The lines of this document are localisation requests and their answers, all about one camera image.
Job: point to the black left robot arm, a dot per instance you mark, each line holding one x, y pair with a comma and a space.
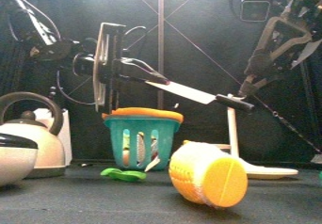
29, 24

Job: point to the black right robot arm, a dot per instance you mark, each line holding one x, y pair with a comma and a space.
307, 2

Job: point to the orange flat lid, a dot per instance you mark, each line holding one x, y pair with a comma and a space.
144, 112

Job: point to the teal slotted plastic basket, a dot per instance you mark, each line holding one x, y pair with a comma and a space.
141, 130

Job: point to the white box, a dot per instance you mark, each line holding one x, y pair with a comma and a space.
65, 133

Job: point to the white toy piece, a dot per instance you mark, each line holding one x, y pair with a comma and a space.
152, 164

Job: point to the white stand with round base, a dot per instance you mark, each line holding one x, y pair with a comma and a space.
267, 172

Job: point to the yellow and orange ribbed cup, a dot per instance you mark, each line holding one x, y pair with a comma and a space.
209, 174

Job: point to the green plastic toy piece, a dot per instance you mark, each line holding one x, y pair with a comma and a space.
122, 174

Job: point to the white bowl with black rim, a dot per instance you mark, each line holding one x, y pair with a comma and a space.
14, 158

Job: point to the grey vertical frame pole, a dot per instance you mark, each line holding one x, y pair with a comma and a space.
160, 30

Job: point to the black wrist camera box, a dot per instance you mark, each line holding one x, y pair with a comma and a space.
253, 6

